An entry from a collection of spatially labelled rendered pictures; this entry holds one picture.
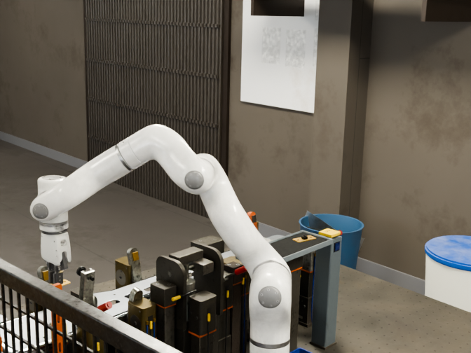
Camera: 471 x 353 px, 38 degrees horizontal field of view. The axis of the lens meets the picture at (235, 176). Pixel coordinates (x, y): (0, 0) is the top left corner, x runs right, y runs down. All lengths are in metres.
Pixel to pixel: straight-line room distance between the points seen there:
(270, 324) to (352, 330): 0.92
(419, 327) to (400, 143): 2.23
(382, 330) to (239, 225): 1.13
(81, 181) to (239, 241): 0.48
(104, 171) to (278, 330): 0.68
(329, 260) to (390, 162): 2.55
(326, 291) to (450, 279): 1.47
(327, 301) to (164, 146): 1.01
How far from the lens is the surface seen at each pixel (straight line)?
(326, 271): 2.58
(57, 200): 1.97
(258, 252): 2.02
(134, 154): 1.96
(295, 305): 2.45
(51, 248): 2.11
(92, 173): 2.00
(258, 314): 1.97
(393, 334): 2.89
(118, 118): 7.65
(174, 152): 1.91
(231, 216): 1.94
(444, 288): 4.01
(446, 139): 4.77
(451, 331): 2.98
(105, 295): 2.40
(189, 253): 2.22
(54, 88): 9.03
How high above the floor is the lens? 1.96
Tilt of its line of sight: 14 degrees down
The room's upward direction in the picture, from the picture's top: 1 degrees clockwise
